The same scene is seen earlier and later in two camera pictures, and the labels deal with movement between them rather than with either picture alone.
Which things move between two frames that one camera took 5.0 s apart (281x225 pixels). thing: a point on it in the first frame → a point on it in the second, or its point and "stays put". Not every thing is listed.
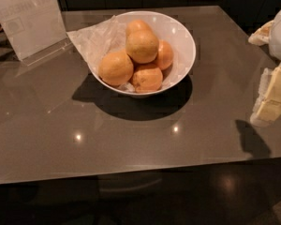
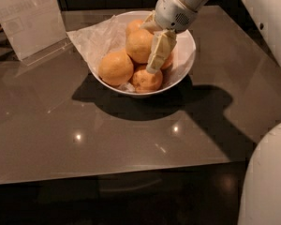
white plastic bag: x=96 y=39 stays put
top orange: x=141 y=46 stays put
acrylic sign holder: x=31 y=18 stays put
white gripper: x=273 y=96 → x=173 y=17
